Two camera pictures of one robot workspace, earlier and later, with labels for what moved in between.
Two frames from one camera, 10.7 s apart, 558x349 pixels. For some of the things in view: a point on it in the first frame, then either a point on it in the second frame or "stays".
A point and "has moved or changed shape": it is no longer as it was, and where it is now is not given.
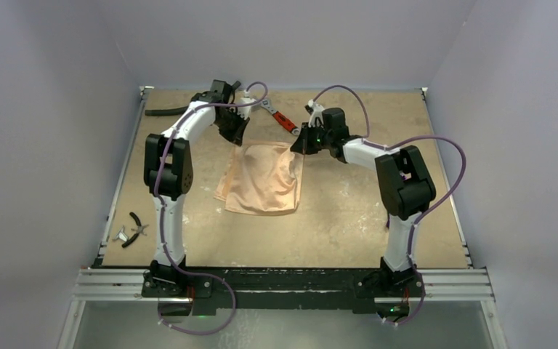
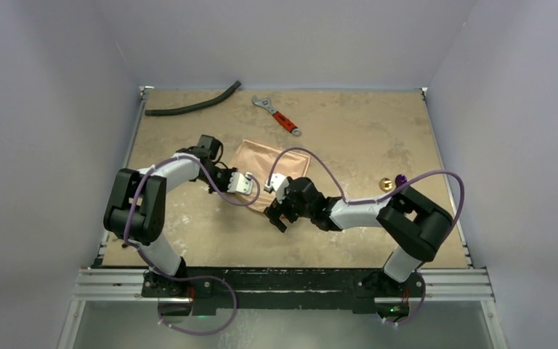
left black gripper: (236, 137) -> (228, 174)
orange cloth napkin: (261, 178) has moved or changed shape
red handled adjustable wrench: (281, 120) stays
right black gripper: (309, 139) -> (281, 211)
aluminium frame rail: (437, 286) stays
